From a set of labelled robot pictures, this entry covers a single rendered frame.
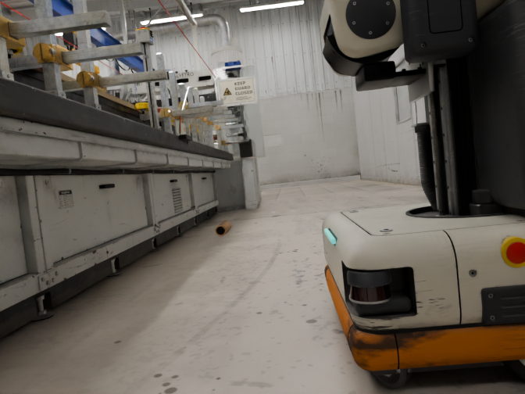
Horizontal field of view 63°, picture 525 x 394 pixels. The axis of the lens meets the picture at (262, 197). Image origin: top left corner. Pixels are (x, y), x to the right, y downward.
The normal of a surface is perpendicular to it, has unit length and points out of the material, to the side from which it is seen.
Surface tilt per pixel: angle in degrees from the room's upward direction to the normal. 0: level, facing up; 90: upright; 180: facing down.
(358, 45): 90
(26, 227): 90
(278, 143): 90
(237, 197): 90
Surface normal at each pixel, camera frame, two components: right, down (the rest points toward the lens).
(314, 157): -0.05, 0.06
